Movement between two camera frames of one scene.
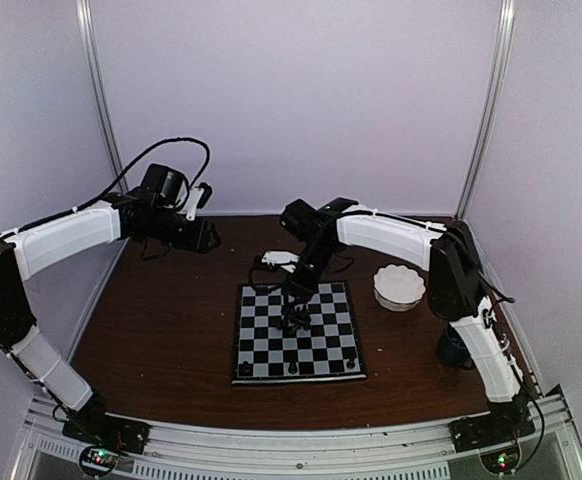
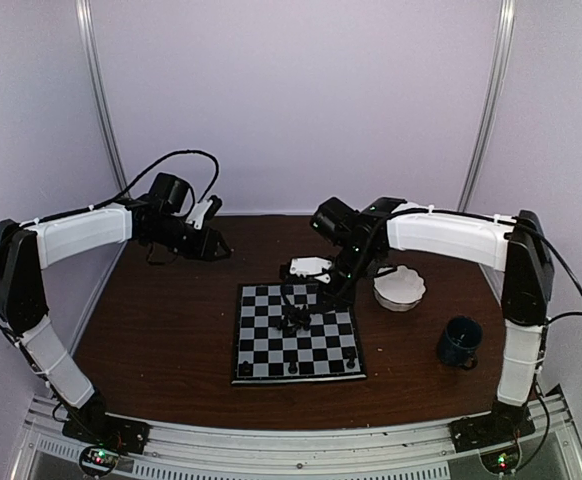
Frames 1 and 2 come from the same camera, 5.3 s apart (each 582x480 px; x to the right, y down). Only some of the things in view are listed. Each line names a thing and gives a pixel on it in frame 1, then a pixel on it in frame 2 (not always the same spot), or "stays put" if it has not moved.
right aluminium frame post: x=501 y=66 stays put
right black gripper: x=295 y=286 -> x=342 y=299
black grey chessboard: x=328 y=350 stays put
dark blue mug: x=452 y=349 stays put
